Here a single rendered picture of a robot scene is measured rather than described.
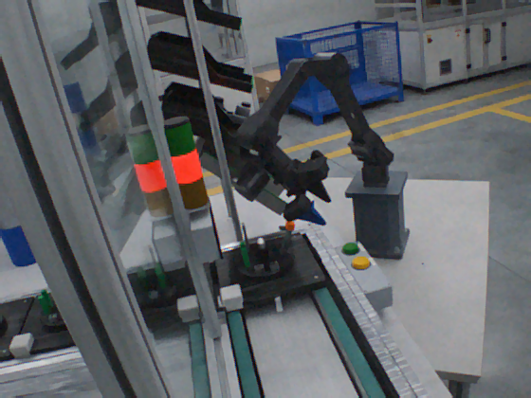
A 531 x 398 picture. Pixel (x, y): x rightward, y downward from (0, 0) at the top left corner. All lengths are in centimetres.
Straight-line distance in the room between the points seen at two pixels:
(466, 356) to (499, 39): 626
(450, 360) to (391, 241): 41
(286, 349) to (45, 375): 54
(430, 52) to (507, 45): 139
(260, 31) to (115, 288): 978
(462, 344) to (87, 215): 94
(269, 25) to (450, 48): 465
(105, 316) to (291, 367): 75
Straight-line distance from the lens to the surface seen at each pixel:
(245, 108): 143
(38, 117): 19
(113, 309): 23
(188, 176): 80
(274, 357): 98
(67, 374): 113
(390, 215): 126
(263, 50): 1000
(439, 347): 106
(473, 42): 672
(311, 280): 108
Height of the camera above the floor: 160
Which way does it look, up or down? 25 degrees down
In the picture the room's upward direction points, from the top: 11 degrees counter-clockwise
